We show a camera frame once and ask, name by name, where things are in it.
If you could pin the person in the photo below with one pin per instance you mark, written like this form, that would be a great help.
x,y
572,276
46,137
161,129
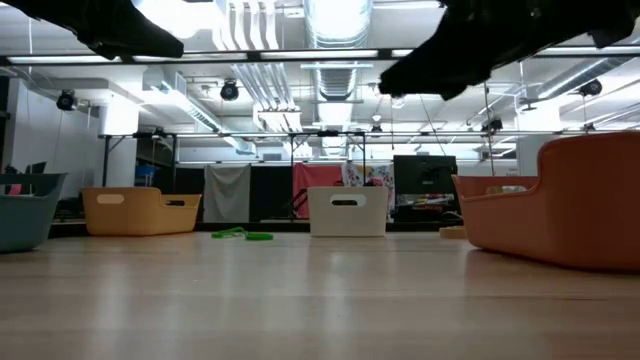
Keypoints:
x,y
339,183

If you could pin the white LED light strip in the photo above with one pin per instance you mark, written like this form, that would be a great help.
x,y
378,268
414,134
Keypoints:
x,y
220,56
50,59
402,52
320,54
600,50

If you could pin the white ceiling pipes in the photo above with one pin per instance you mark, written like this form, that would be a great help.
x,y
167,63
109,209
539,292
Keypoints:
x,y
250,25

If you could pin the floral hanging cloth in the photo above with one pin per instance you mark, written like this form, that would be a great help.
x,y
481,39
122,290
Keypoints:
x,y
370,172

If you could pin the black metal rack frame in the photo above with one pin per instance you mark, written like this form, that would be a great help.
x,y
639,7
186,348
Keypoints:
x,y
327,133

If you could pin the small pink object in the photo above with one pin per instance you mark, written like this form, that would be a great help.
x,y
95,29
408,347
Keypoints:
x,y
16,189

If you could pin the yellow plastic basket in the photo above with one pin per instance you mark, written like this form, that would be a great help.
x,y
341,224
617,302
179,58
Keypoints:
x,y
130,215

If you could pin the white pillar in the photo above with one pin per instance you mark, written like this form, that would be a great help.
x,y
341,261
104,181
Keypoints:
x,y
120,120

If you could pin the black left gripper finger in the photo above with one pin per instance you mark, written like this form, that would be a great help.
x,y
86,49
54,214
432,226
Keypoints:
x,y
145,42

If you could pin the teal plastic basket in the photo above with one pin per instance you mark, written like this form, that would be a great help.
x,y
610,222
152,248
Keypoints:
x,y
25,220

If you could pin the black ceiling spot lamp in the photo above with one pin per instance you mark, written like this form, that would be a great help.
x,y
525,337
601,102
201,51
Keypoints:
x,y
229,91
492,125
66,100
591,87

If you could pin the black rig crossbeam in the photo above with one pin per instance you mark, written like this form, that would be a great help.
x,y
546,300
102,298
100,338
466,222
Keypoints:
x,y
254,55

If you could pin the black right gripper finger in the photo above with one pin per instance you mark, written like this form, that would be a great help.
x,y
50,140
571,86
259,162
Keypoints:
x,y
440,70

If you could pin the white plastic basket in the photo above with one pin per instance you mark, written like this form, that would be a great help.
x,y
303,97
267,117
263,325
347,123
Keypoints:
x,y
345,220

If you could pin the pink hanging cloth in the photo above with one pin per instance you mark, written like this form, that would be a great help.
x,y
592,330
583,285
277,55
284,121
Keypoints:
x,y
320,175

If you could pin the grey hanging cloth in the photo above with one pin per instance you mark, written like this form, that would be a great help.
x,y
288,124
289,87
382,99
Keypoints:
x,y
227,195

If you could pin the white rectangular air duct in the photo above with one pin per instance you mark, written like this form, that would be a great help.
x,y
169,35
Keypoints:
x,y
200,117

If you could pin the silver ventilation duct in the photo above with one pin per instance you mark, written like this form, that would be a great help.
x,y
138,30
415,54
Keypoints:
x,y
337,20

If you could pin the black monitor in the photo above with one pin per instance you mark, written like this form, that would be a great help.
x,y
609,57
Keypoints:
x,y
425,175

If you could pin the orange plastic basket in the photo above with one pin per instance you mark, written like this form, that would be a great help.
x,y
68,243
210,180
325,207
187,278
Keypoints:
x,y
575,215

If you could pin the small dark monitor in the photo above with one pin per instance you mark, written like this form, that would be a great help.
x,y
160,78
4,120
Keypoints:
x,y
37,168

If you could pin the wide tan rubber band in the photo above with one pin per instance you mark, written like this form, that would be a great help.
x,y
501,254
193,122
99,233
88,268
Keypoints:
x,y
453,232

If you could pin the blue storage bin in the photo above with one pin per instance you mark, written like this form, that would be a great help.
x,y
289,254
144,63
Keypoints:
x,y
145,176

